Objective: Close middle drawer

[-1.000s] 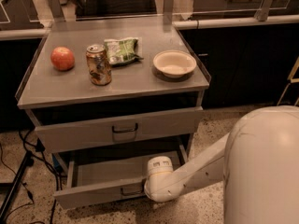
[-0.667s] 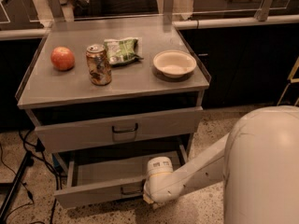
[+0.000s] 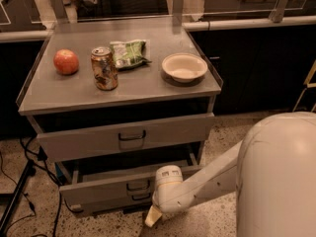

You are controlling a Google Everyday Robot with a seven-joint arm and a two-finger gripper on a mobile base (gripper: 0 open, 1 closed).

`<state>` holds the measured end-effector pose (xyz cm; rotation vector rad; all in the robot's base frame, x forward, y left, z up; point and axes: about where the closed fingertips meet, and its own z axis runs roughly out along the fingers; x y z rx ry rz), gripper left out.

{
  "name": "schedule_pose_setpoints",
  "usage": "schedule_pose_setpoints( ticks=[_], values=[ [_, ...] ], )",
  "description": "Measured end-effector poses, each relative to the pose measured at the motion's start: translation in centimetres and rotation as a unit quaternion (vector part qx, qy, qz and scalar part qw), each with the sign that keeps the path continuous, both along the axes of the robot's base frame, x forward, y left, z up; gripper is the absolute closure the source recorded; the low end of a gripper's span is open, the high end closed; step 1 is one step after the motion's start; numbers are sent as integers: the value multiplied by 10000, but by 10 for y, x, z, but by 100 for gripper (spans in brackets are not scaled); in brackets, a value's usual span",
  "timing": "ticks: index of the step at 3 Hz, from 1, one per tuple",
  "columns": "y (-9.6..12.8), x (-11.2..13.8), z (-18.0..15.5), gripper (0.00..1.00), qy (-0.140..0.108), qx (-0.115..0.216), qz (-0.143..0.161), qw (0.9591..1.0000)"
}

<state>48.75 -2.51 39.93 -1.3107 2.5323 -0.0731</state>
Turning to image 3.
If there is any white paper bowl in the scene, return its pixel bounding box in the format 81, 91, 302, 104
162, 53, 208, 83

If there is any grey top drawer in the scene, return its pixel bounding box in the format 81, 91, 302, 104
38, 114, 213, 162

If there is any black floor cable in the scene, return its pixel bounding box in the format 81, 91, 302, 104
0, 136, 83, 237

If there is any black tripod leg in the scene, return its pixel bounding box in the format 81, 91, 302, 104
0, 160, 36, 237

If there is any grey bottom drawer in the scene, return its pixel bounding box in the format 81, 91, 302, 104
67, 193, 152, 216

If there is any grey metal drawer cabinet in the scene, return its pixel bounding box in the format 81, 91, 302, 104
15, 16, 224, 173

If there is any person behind counter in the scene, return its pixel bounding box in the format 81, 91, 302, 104
70, 0, 103, 18

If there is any grey drawer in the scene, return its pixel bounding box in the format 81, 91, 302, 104
67, 193, 152, 216
38, 114, 213, 162
60, 153, 201, 205

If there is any green chip bag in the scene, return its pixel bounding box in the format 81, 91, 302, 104
110, 39, 150, 70

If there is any orange soda can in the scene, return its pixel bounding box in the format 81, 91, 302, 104
91, 46, 119, 91

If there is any grey horizontal rail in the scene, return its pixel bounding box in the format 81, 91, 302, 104
0, 16, 316, 43

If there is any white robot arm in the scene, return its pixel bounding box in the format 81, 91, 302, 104
145, 112, 316, 237

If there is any red apple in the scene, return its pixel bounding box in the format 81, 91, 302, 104
53, 49, 79, 75

